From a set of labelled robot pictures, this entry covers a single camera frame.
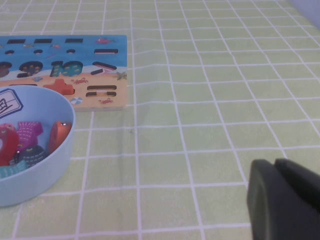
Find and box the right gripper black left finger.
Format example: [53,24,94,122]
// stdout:
[246,158,320,240]

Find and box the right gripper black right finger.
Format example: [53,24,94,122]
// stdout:
[273,157,320,212]

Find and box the blue wooden puzzle board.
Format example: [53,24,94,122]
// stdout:
[0,34,128,113]

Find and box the light blue bowl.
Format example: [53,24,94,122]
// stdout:
[0,84,76,208]

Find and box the orange plus sign piece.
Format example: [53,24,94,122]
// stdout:
[42,78,76,96]

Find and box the orange wooden fish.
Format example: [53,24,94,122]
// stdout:
[46,120,73,155]

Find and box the dark navy wooden fish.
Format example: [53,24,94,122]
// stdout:
[9,144,50,169]

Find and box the magenta wooden fish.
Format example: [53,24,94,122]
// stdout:
[16,121,44,151]

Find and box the teal wooden fish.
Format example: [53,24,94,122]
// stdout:
[0,159,29,179]

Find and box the red wooden fish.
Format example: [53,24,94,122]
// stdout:
[0,123,20,167]

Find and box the white label with blue border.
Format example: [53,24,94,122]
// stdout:
[0,87,25,120]

